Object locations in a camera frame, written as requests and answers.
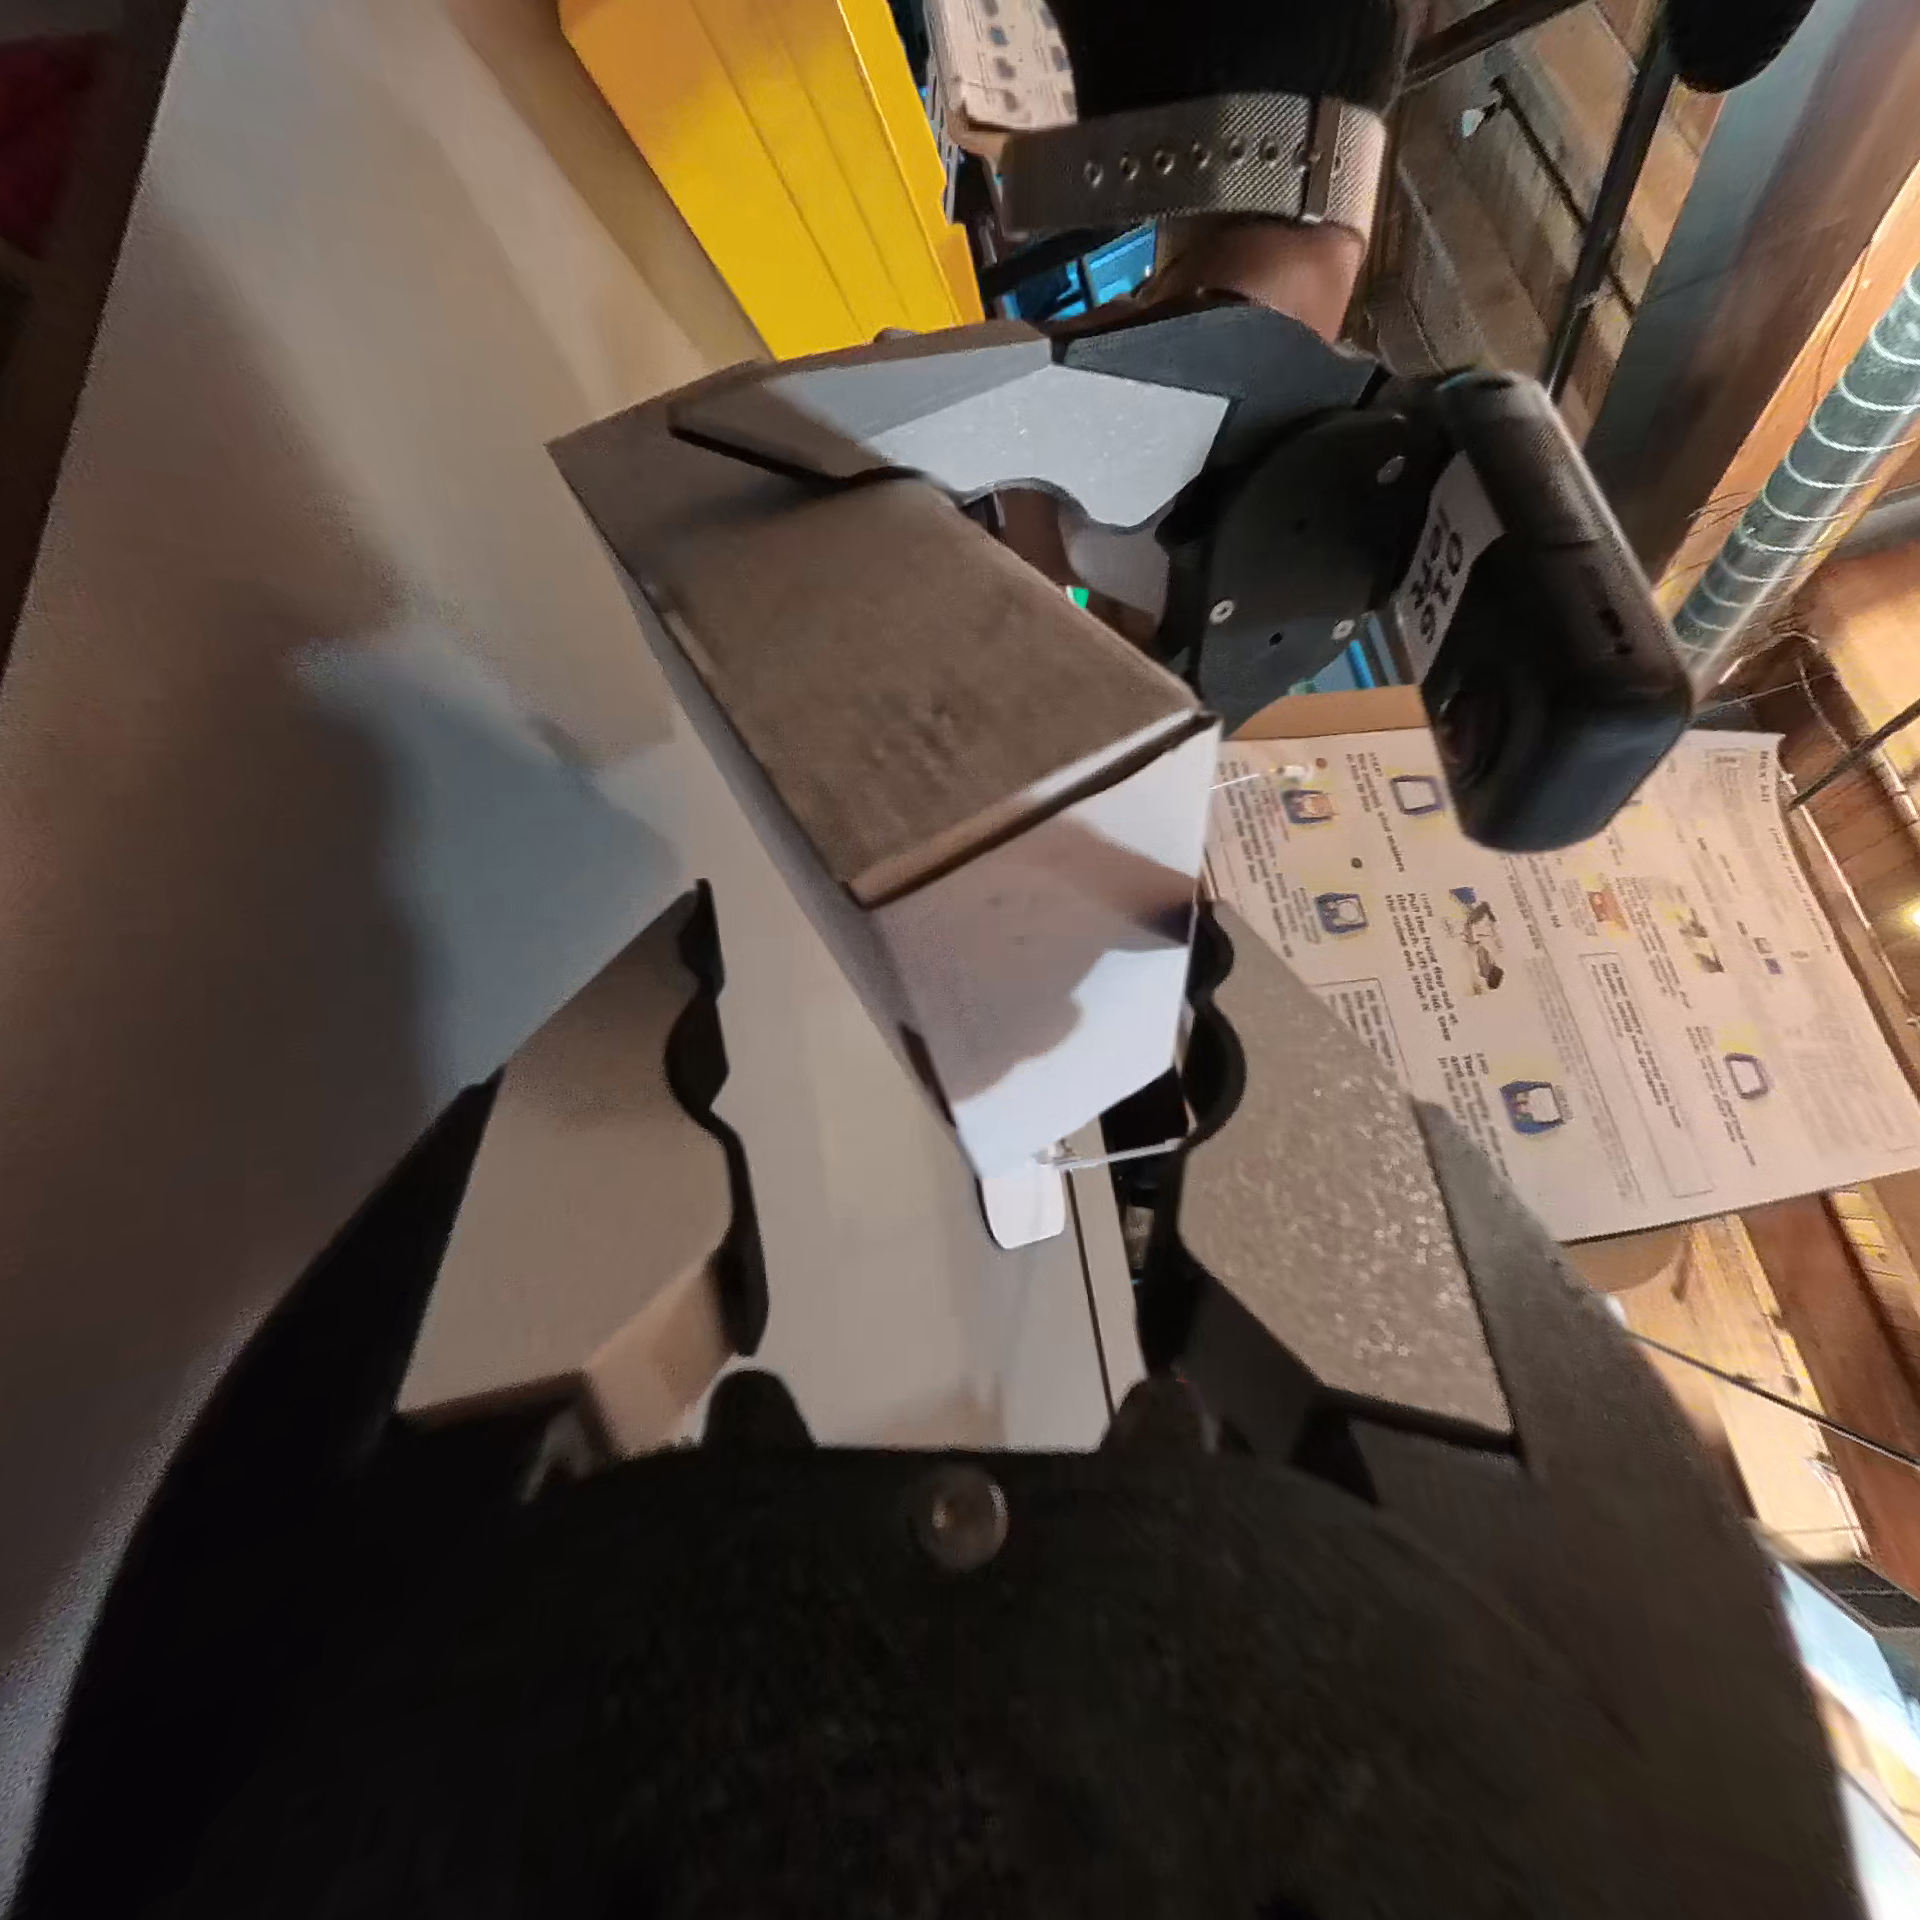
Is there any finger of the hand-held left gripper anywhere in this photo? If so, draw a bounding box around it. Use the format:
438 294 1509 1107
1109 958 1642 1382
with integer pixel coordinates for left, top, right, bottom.
1050 509 1175 619
667 335 1233 530

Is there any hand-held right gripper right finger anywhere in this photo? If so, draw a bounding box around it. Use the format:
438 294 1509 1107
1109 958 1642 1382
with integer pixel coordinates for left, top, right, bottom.
1131 902 1518 1450

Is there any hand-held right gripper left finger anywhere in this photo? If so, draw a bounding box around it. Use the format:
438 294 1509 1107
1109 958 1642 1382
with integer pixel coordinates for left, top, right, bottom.
393 884 773 1450

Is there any white cardboard mailer box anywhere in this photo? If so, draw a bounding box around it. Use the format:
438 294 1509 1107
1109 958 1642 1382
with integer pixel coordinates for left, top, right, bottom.
547 358 1226 1179

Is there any yellow plastic bin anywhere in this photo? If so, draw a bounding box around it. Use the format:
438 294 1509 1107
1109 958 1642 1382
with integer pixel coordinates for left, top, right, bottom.
557 0 986 362

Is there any person's left hand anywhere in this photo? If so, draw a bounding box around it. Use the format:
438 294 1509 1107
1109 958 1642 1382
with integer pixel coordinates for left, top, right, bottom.
1154 221 1367 346

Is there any white instruction stand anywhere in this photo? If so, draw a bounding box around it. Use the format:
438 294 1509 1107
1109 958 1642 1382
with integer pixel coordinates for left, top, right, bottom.
1206 726 1920 1244

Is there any white printed card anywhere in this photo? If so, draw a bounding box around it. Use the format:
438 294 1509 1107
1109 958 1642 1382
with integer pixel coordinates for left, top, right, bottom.
921 0 1081 127

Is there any grey woven watch strap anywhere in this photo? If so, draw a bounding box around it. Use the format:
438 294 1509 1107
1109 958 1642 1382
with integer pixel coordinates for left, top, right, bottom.
996 93 1382 233

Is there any silver ventilation duct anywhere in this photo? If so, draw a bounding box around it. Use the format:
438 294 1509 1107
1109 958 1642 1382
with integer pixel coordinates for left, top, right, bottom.
1671 262 1920 677

